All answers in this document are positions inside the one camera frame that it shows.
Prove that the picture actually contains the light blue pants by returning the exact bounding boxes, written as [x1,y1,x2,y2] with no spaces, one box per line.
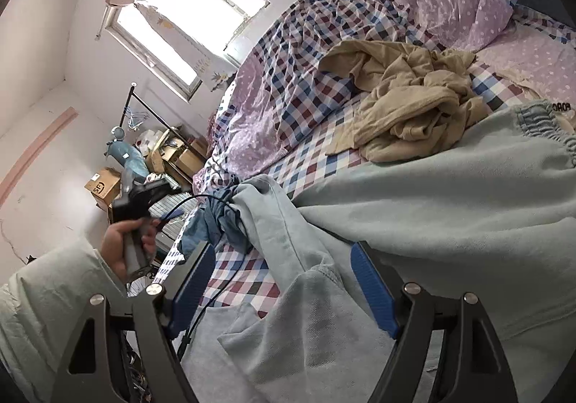
[177,99,576,403]

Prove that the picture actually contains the dark teal garment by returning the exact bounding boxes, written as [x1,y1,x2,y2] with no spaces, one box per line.
[177,187,253,261]

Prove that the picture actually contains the white printed curtain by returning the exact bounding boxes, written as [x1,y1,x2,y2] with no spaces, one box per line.
[104,0,241,93]

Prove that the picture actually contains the black metal clothes rack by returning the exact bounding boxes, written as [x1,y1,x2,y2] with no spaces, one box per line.
[121,81,208,165]

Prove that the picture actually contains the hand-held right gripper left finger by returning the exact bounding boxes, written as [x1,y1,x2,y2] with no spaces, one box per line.
[49,241,217,403]

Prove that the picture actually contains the beige garment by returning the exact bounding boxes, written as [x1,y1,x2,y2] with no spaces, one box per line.
[319,40,491,163]

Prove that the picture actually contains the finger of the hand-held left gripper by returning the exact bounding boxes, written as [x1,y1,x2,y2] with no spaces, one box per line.
[153,180,181,203]

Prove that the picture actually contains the pale striped bundle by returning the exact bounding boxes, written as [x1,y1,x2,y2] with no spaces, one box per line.
[146,194,201,251]

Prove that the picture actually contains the person's left hand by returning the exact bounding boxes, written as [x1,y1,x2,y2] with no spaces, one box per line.
[101,218,161,280]

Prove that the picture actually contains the window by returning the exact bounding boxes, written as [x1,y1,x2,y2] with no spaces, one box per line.
[104,0,271,103]

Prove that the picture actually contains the open cardboard box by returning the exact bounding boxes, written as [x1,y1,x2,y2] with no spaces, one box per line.
[159,137,208,181]

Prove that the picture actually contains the checkered purple bed sheet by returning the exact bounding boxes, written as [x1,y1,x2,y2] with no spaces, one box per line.
[155,3,576,309]

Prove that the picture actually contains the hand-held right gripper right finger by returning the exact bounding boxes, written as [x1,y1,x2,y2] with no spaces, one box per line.
[350,241,518,403]

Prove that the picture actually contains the checkered purple quilt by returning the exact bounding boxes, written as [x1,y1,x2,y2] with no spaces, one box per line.
[193,0,433,179]

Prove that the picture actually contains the person's left forearm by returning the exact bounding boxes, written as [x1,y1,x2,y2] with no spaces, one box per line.
[0,241,131,403]

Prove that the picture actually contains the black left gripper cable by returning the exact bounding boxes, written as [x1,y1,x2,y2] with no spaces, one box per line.
[159,194,247,354]

